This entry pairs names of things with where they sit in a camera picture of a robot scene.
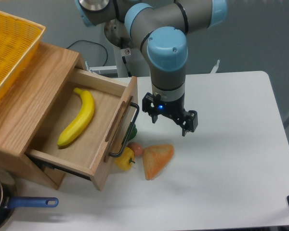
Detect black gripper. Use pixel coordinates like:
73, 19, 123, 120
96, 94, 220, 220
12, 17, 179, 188
142, 92, 198, 136

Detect wooden top drawer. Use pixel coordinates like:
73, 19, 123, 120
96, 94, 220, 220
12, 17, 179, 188
26, 69, 139, 190

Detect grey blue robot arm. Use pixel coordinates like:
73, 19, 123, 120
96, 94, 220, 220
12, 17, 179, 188
76, 0, 227, 135

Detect wooden drawer cabinet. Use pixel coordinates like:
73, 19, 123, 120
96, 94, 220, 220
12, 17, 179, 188
0, 42, 85, 190

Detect green bell pepper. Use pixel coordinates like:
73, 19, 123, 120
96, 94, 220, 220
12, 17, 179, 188
128, 125, 138, 141

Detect triangular toast sandwich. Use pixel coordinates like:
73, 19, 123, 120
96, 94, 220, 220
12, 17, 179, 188
143, 144, 174, 180

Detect brown egg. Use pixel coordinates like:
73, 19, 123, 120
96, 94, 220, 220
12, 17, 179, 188
128, 142, 144, 156

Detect yellow bell pepper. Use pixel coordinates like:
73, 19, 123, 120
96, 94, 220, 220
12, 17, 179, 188
115, 147, 135, 171

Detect yellow banana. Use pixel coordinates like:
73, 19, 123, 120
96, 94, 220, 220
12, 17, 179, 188
57, 88, 95, 147

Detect yellow plastic basket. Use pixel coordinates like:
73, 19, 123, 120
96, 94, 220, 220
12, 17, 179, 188
0, 11, 46, 101

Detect black cable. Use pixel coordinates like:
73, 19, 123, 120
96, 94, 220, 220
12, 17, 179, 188
66, 39, 108, 67

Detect blue handled frying pan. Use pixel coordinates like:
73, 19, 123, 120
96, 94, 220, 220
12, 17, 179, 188
0, 181, 59, 226

